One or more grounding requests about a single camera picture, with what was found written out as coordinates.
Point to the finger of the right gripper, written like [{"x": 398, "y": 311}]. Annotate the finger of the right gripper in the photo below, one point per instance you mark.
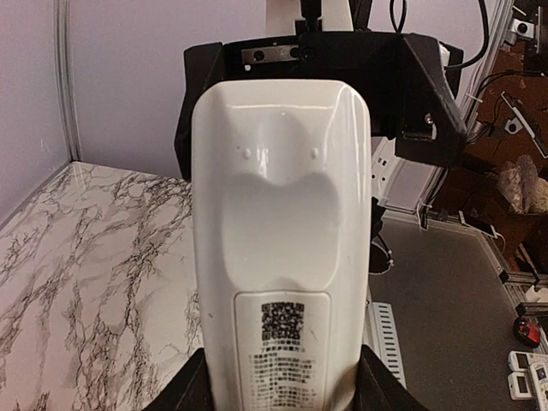
[
  {"x": 432, "y": 130},
  {"x": 194, "y": 107}
]

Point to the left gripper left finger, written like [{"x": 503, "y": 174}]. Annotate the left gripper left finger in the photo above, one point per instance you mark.
[{"x": 189, "y": 390}]

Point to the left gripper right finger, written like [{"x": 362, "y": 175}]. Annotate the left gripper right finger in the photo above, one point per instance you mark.
[{"x": 377, "y": 389}]

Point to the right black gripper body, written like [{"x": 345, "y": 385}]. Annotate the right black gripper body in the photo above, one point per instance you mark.
[{"x": 371, "y": 62}]

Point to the white remote control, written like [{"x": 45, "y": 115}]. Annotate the white remote control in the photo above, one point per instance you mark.
[{"x": 282, "y": 209}]

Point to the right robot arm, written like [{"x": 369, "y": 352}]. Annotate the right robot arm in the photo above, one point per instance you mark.
[{"x": 312, "y": 20}]

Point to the spare white remote controls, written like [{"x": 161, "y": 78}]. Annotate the spare white remote controls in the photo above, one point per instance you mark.
[{"x": 528, "y": 377}]

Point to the right aluminium frame post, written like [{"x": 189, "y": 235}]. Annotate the right aluminium frame post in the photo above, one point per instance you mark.
[{"x": 65, "y": 79}]

